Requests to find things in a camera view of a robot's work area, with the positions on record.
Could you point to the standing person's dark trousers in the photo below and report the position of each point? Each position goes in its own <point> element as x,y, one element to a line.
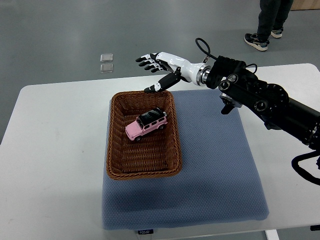
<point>272,16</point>

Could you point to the brown wicker basket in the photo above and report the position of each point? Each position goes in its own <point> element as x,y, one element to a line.
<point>143,137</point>

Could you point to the grey sneaker right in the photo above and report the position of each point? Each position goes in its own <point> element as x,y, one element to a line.
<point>277,33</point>

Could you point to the blue-grey foam mat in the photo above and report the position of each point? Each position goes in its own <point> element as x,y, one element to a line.
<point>218,182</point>

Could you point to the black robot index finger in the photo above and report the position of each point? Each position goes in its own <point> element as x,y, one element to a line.
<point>151,57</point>

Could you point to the pink toy car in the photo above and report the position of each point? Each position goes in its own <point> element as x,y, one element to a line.
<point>154,119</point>

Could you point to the black sneaker left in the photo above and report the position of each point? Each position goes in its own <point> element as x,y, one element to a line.
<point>253,41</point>

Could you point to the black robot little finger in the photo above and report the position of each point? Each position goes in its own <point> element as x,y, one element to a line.
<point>156,69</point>

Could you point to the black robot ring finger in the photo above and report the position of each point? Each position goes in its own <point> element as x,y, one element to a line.
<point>153,65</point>

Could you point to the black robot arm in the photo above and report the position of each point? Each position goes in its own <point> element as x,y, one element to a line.
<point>269,101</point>

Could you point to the upper clear floor plate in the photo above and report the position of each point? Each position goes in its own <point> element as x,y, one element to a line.
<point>106,57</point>

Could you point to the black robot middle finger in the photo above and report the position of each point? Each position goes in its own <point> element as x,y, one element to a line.
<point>148,63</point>

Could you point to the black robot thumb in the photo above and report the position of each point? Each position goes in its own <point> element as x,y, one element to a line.
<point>164,83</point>

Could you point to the white table leg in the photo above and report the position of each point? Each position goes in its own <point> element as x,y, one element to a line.
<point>272,234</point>

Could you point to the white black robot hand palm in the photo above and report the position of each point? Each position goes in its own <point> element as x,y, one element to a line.
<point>191,72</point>

